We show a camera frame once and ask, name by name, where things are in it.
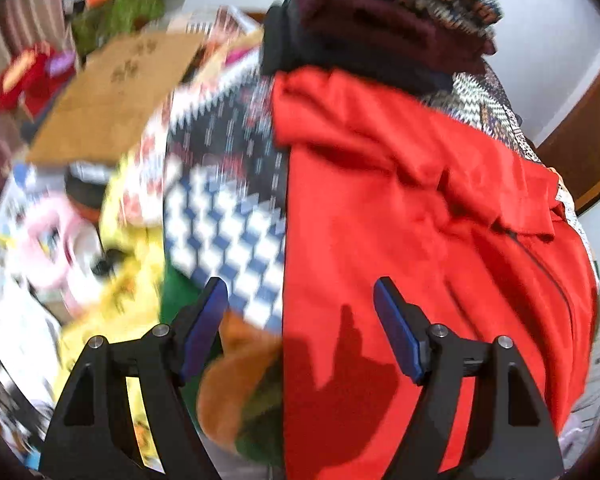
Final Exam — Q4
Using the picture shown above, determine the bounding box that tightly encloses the red garment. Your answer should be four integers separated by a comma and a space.
272, 67, 597, 479

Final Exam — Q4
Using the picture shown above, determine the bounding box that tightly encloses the orange green plush toy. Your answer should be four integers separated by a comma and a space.
196, 311, 284, 468

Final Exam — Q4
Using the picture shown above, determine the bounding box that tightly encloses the yellow printed cloth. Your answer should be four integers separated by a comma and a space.
54, 154, 168, 470

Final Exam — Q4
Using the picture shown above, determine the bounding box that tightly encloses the brown wooden wardrobe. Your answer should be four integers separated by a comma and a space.
538, 73, 600, 214

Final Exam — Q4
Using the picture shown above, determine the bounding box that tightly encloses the patchwork patterned bedspread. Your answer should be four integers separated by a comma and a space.
119, 6, 596, 334

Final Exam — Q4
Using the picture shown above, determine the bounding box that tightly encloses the brown cardboard box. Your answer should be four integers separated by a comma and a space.
26, 32, 204, 167

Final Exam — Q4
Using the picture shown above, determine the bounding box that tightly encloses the red plush toy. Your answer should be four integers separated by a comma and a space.
0, 41, 76, 119

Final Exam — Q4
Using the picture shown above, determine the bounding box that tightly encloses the green storage box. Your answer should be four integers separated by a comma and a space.
70, 0, 166, 58

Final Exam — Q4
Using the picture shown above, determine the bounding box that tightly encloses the maroon folded garment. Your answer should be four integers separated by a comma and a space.
294, 0, 496, 74

